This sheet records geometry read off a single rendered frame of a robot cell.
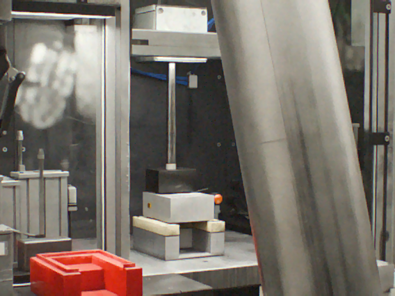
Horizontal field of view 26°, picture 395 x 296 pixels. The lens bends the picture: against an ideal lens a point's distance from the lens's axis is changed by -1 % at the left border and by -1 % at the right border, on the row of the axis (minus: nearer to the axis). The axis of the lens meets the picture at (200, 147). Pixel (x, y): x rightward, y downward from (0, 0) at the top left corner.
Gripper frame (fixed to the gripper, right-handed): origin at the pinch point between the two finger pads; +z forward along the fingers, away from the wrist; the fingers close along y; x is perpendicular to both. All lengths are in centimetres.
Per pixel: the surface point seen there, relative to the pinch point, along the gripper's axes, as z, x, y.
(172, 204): 10.4, -22.3, -42.3
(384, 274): 21, 9, -68
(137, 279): 17.3, 8.6, -20.8
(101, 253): 15.4, -4.6, -20.5
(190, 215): 13, -22, -46
